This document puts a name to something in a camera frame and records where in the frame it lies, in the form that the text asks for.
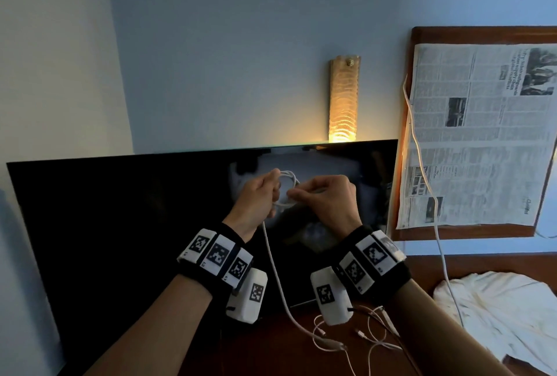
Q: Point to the black wristband with marker tiles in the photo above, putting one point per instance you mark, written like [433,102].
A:
[216,255]
[372,258]

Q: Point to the person's left fingers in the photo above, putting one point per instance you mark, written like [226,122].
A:
[272,184]

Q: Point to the person's right fingers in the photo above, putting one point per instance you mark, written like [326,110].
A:
[307,191]

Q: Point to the newspaper sheet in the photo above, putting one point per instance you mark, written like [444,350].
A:
[483,136]

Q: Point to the person's right hand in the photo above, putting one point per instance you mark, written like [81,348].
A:
[335,204]

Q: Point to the black flat screen television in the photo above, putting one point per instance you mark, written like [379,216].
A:
[130,219]

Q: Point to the person's left hand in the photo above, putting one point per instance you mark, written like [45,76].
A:
[254,199]

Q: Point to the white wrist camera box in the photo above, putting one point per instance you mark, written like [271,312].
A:
[330,297]
[249,297]

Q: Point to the crumpled white cloth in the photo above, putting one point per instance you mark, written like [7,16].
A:
[500,315]

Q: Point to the person's left forearm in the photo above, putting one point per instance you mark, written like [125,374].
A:
[152,328]

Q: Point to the person's right forearm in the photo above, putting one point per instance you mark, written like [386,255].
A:
[439,336]

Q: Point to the glowing amber wall lamp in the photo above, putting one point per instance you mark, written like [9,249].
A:
[344,97]

